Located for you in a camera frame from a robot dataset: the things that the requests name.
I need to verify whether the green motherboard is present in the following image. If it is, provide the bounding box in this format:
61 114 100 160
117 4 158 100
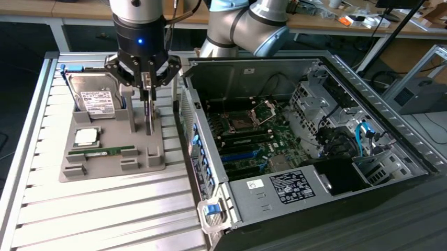
204 103 317 181

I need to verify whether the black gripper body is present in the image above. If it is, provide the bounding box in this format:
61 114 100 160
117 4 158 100
112 15 169 64

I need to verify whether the CPU socket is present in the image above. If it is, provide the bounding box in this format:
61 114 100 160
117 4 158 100
222 111 261 131

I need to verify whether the wooden desk white frame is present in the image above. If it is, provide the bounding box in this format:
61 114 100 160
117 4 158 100
289 0 447 76
0 0 210 52

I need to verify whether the black monitor stand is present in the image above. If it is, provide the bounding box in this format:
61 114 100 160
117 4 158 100
375 0 400 21

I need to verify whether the grey computer tower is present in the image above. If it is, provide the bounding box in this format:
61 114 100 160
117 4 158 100
381 77 447 116

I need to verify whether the grey metal box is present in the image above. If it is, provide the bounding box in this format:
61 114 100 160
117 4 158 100
296 0 317 15

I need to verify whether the black wire bundle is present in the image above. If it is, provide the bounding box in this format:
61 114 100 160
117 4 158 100
316 127 360 160

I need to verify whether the black camera cable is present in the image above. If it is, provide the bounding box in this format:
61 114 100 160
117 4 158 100
162 0 202 52

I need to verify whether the grey chipset heatsink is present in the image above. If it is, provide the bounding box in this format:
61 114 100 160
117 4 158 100
271 155 293 170

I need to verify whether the silver disk bay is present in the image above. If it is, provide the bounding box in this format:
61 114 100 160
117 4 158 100
351 150 428 186

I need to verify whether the blue disk caddy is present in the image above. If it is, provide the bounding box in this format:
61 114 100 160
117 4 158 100
58 63 122 110

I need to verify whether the black graphics card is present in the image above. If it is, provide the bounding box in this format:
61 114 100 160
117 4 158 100
141 73 157 136

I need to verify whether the grey parts rack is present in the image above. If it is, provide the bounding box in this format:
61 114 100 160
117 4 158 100
57 83 166 183

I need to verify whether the silver disk bay cage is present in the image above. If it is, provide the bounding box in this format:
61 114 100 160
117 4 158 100
288 66 371 131

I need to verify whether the open black PC case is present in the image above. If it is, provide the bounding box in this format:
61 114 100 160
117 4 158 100
170 51 447 251

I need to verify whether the green RAM stick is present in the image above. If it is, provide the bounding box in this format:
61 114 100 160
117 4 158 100
68 145 136 157

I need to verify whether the small white box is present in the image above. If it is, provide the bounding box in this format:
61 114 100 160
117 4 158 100
352 15 391 29

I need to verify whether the blue wire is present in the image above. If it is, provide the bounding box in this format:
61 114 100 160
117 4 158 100
353 122 376 157

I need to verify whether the black RAM stick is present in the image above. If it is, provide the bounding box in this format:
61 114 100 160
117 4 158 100
220 130 275 147

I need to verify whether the aluminium profile frame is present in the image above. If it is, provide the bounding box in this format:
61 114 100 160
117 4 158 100
400 44 447 82

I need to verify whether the black expansion slot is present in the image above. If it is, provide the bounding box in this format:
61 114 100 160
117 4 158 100
222 163 263 180

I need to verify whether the blue expansion slot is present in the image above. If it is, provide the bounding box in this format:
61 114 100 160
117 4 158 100
220 150 261 163

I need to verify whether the brown cardboard piece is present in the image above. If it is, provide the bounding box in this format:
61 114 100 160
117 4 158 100
420 2 447 27

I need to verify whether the silver CPU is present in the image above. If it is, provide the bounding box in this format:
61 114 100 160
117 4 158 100
73 128 102 149

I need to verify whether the metal socket cover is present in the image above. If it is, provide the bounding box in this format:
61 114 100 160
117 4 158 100
249 100 280 123

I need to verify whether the grey power supply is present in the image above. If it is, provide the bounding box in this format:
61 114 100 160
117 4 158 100
228 162 336 223

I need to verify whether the silver hard disk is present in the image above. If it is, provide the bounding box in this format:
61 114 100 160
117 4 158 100
66 73 120 120

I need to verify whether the black wire loop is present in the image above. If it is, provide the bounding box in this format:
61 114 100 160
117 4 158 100
261 73 297 102

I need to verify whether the black stand pole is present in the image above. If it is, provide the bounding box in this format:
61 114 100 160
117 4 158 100
355 0 428 78

